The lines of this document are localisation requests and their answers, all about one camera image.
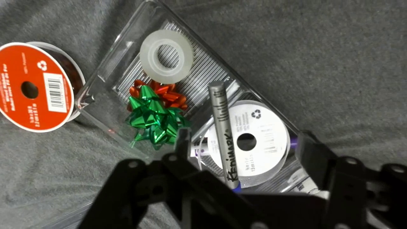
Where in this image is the red gift bow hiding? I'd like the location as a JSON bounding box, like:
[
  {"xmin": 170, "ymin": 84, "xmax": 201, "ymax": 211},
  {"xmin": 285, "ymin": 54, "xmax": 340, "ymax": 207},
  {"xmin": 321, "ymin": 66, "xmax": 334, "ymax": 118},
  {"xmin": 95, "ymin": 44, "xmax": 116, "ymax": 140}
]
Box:
[{"xmin": 128, "ymin": 77, "xmax": 190, "ymax": 113}]

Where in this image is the grey marker blue cap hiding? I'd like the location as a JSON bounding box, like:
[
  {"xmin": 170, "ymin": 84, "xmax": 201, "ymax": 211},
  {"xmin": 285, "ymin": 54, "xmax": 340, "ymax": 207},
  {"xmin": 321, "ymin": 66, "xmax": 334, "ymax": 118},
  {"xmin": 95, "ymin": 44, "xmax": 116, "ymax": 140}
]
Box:
[{"xmin": 208, "ymin": 79, "xmax": 245, "ymax": 193}]

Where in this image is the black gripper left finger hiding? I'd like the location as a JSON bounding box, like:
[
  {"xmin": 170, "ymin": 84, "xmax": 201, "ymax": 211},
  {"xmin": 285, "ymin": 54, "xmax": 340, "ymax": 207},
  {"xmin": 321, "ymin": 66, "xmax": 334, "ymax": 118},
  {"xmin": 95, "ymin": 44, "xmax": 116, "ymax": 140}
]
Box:
[{"xmin": 168, "ymin": 127, "xmax": 203, "ymax": 179}]

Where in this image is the green gift bow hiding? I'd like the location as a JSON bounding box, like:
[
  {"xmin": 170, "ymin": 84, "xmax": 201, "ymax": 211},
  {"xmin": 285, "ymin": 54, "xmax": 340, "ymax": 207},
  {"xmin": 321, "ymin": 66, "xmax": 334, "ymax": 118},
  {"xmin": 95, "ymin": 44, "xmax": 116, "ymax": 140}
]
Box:
[{"xmin": 125, "ymin": 84, "xmax": 191, "ymax": 151}]

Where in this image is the white ribbon spool purple ribbon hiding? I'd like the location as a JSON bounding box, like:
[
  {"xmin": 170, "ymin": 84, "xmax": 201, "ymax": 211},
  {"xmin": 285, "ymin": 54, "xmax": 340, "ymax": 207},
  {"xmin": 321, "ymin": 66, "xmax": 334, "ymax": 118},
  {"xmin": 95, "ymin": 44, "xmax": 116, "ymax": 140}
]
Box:
[{"xmin": 189, "ymin": 99, "xmax": 294, "ymax": 191}]

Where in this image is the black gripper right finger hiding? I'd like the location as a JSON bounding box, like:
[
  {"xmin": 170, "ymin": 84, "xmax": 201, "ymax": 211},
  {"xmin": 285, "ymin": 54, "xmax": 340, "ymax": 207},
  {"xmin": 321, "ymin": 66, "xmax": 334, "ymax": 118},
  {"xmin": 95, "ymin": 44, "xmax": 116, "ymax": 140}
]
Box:
[{"xmin": 296, "ymin": 133, "xmax": 340, "ymax": 196}]

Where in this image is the orange ribbon spool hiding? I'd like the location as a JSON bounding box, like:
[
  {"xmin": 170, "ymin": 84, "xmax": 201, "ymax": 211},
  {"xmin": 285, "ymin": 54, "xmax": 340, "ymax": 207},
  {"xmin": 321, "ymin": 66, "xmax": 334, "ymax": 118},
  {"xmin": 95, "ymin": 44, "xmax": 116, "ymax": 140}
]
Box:
[{"xmin": 0, "ymin": 39, "xmax": 87, "ymax": 135}]

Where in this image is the clear tape roll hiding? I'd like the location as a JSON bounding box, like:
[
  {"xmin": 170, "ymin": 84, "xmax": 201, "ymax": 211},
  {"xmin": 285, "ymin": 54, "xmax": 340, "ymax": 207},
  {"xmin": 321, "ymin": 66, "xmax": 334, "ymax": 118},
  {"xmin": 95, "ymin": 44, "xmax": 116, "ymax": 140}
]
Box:
[{"xmin": 139, "ymin": 28, "xmax": 196, "ymax": 85}]

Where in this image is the clear three compartment tray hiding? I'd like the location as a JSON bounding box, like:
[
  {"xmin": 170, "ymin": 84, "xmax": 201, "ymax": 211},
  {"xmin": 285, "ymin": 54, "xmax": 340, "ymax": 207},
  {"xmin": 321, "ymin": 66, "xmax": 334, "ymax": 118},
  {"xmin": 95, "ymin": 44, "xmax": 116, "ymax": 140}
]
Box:
[{"xmin": 73, "ymin": 0, "xmax": 334, "ymax": 201}]

